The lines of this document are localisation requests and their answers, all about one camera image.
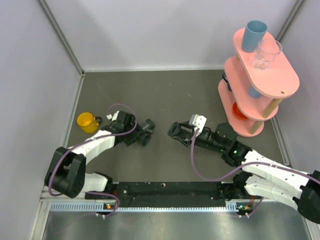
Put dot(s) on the clear glass cup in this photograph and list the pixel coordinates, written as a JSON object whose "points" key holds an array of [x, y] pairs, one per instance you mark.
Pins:
{"points": [[266, 52]]}

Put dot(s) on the grey plastic pipe fitting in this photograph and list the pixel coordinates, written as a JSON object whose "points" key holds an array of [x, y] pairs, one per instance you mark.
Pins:
{"points": [[145, 132]]}

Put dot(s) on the blue cup on top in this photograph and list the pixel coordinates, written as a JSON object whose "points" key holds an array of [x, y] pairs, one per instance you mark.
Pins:
{"points": [[253, 34]]}

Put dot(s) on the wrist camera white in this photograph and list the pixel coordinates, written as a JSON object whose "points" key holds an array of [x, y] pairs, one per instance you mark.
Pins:
{"points": [[197, 122], [113, 117]]}

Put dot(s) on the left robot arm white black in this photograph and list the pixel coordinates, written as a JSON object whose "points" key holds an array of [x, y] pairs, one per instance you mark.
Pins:
{"points": [[67, 174]]}

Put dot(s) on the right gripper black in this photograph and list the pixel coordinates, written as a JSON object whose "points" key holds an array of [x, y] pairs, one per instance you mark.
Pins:
{"points": [[186, 141]]}

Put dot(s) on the grey slotted cable duct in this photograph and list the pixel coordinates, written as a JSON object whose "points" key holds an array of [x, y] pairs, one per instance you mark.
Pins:
{"points": [[102, 207]]}

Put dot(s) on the yellow plastic cup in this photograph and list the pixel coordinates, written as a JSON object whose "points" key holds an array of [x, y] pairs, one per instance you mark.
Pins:
{"points": [[88, 122]]}

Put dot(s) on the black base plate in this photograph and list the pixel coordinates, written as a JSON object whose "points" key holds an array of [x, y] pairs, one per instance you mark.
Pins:
{"points": [[172, 194]]}

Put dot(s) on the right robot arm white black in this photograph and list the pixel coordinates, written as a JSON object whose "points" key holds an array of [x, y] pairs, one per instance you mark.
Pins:
{"points": [[259, 175]]}

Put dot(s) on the pink three-tier shelf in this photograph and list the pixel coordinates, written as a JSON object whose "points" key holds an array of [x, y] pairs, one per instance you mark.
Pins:
{"points": [[279, 81]]}

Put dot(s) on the blue cup middle tier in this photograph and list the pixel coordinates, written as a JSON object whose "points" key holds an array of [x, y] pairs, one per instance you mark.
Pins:
{"points": [[254, 93]]}

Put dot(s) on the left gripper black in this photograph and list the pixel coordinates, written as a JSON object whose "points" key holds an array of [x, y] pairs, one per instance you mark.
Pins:
{"points": [[129, 140]]}

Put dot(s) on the orange bowl bottom tier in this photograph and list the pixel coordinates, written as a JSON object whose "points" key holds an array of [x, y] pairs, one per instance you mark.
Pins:
{"points": [[236, 111]]}

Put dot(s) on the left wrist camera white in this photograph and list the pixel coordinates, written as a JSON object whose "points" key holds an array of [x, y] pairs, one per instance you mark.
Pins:
{"points": [[113, 117]]}

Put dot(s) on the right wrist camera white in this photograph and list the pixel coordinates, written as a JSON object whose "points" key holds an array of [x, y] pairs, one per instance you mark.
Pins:
{"points": [[197, 122]]}

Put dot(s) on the dark blue cup behind shelf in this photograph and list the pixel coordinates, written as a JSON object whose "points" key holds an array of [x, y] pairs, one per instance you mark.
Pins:
{"points": [[224, 76]]}

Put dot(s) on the aluminium frame rail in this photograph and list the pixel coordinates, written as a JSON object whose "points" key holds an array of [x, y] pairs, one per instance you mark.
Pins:
{"points": [[46, 197]]}

